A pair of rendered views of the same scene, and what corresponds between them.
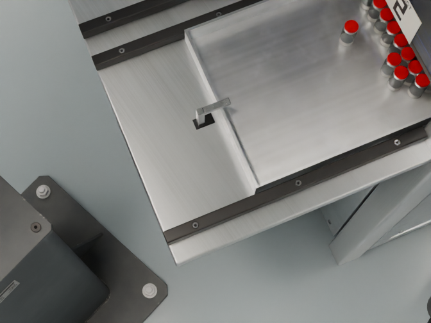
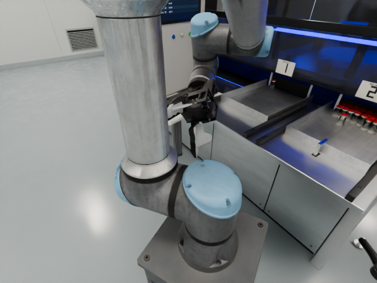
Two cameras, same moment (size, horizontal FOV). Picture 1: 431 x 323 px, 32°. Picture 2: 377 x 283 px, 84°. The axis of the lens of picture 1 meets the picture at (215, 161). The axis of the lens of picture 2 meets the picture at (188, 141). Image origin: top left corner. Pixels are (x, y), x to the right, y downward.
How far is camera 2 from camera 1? 0.80 m
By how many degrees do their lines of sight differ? 37
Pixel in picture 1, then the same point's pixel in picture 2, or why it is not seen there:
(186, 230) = (358, 190)
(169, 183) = (325, 177)
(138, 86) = (279, 148)
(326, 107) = (355, 142)
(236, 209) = (369, 177)
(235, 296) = not seen: outside the picture
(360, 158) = not seen: outside the picture
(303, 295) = not seen: outside the picture
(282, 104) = (339, 144)
